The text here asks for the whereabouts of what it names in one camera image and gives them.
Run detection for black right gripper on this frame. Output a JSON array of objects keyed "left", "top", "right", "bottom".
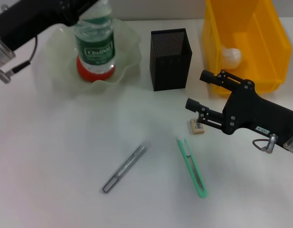
[{"left": 184, "top": 69, "right": 293, "bottom": 148}]

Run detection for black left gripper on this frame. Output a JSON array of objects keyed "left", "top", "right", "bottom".
[{"left": 0, "top": 0, "right": 101, "bottom": 52}]

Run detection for clear bottle with green label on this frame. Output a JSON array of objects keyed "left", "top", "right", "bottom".
[{"left": 73, "top": 0, "right": 116, "bottom": 81}]

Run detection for white paper ball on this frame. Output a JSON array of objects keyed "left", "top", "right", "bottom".
[{"left": 221, "top": 46, "right": 243, "bottom": 70}]

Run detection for orange fruit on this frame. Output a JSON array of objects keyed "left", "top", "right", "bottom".
[{"left": 76, "top": 55, "right": 115, "bottom": 83}]

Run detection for beige eraser with barcode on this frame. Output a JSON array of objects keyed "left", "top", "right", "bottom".
[{"left": 189, "top": 118, "right": 207, "bottom": 136}]

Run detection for black mesh pen holder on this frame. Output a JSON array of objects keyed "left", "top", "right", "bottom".
[{"left": 149, "top": 28, "right": 193, "bottom": 92}]

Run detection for pale green wavy fruit plate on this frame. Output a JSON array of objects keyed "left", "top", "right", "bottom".
[{"left": 41, "top": 17, "right": 142, "bottom": 90}]

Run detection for grey pen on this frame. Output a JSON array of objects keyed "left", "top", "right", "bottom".
[{"left": 101, "top": 140, "right": 152, "bottom": 194}]

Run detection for green thread snips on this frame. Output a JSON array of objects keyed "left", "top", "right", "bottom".
[{"left": 176, "top": 136, "right": 207, "bottom": 199}]

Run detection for yellow plastic bin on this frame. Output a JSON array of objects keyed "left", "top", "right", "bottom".
[{"left": 201, "top": 0, "right": 293, "bottom": 97}]

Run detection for right gripper cable with plug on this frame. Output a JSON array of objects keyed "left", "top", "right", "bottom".
[{"left": 252, "top": 133, "right": 279, "bottom": 154}]

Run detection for gripper cable with plug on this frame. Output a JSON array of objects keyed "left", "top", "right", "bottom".
[
  {"left": 252, "top": 133, "right": 279, "bottom": 154},
  {"left": 0, "top": 35, "right": 39, "bottom": 84}
]

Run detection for left gripper cable with plug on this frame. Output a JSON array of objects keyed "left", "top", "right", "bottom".
[{"left": 0, "top": 35, "right": 39, "bottom": 84}]

